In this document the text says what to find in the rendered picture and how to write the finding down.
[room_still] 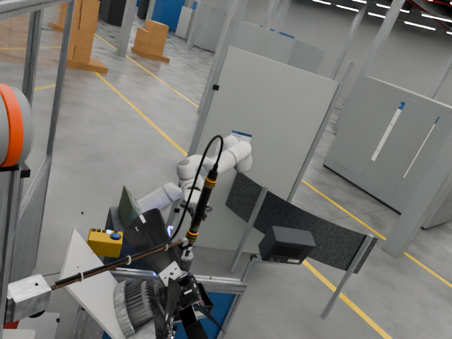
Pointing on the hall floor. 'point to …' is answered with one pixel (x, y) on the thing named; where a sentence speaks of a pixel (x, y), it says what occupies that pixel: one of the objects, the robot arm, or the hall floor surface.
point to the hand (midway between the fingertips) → (198, 214)
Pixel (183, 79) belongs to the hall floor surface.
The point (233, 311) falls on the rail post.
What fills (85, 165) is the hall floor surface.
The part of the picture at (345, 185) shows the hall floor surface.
